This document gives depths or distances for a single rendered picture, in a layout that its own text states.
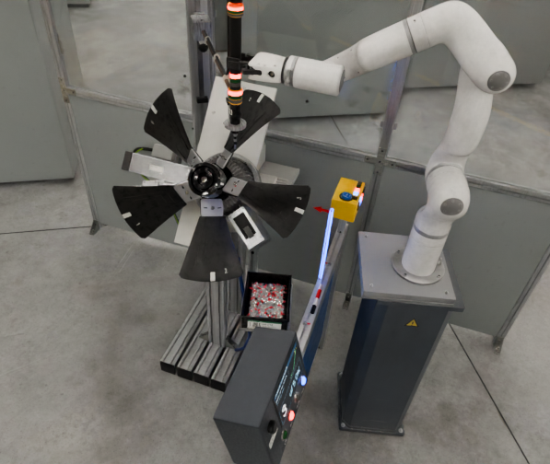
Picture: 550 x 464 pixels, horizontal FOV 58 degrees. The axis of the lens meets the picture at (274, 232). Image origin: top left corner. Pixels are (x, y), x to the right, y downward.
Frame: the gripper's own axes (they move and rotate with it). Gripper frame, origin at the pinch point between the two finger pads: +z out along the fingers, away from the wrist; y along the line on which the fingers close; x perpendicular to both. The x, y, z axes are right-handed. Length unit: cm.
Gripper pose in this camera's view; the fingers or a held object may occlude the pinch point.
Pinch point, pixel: (236, 60)
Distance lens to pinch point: 151.1
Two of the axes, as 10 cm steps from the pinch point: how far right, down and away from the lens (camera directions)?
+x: 0.6, -7.5, -6.6
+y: 3.2, -6.1, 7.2
